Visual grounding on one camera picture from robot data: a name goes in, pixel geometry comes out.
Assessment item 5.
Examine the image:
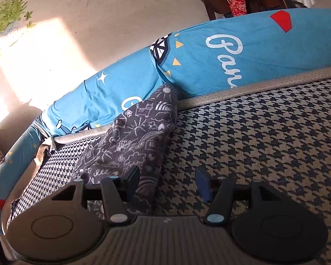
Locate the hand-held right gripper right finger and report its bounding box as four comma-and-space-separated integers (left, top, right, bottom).
195, 166, 282, 225

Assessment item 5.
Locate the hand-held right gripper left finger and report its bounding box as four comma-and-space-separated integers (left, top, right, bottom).
51, 166, 141, 225

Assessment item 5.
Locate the grey patterned fleece garment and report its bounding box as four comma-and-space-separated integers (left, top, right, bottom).
72, 84, 178, 218

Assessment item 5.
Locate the houndstooth sofa seat cover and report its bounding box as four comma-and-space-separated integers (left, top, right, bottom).
1, 66, 331, 265

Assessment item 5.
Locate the blue printed sofa back cover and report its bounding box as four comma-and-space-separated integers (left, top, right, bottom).
41, 8, 331, 137

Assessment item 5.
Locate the green plant wall sticker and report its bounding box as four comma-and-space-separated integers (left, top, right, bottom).
0, 0, 36, 39

